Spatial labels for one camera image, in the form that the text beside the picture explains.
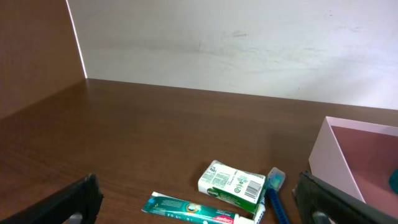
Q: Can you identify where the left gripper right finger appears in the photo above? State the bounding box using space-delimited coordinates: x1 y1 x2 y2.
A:
292 171 397 224

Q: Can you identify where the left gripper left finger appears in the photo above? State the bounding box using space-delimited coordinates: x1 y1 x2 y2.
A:
1 174 103 224

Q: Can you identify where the green white soap box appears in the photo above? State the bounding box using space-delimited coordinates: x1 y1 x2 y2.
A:
198 160 268 213

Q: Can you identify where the teal mouthwash bottle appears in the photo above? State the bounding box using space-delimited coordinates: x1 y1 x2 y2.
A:
389 169 398 194

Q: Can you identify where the green toothpaste tube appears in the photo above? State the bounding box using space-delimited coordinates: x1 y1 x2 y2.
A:
142 192 255 224

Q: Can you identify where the blue disposable razor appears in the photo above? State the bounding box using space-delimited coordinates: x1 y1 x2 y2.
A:
267 188 290 224

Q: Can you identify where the blue white toothbrush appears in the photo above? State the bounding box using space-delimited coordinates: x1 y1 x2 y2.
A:
253 167 290 224

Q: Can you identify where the pink open cardboard box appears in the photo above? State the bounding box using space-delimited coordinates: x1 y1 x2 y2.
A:
308 116 397 217

